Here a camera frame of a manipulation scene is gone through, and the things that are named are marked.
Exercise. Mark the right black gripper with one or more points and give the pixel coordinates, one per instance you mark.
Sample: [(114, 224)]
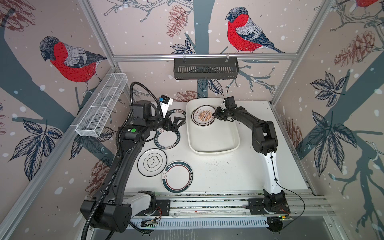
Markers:
[(218, 114)]

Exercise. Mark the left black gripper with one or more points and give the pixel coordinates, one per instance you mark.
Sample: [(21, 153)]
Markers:
[(174, 126)]

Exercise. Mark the orange sunburst plate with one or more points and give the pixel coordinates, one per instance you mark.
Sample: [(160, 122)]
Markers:
[(203, 115)]

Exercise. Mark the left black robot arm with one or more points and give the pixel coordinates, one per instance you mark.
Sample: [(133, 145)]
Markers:
[(106, 209)]

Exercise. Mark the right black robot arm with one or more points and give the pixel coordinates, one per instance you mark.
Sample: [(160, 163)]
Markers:
[(264, 142)]

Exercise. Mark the white plastic bin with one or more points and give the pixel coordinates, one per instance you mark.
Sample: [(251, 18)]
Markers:
[(218, 138)]

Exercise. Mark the white plate black cloud emblem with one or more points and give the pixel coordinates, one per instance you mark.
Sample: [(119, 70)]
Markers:
[(152, 162)]

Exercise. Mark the green ring plate back left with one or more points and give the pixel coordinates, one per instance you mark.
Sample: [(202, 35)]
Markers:
[(176, 113)]

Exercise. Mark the green ring plate mid left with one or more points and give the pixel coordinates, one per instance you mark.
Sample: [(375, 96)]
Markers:
[(167, 140)]

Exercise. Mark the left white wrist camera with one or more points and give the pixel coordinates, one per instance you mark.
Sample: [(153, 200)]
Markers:
[(165, 103)]

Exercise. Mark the black wire shelf basket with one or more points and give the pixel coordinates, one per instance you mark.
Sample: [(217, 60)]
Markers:
[(206, 69)]

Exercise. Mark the horizontal aluminium frame bar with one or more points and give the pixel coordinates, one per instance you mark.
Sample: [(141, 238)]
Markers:
[(154, 58)]

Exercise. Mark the white mesh wall basket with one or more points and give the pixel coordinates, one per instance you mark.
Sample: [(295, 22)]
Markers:
[(98, 113)]

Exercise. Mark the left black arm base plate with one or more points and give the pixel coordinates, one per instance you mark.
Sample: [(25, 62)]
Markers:
[(159, 209)]

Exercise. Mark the aluminium mounting rail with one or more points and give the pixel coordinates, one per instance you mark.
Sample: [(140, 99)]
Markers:
[(233, 205)]

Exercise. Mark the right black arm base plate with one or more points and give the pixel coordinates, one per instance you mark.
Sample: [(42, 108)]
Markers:
[(264, 207)]

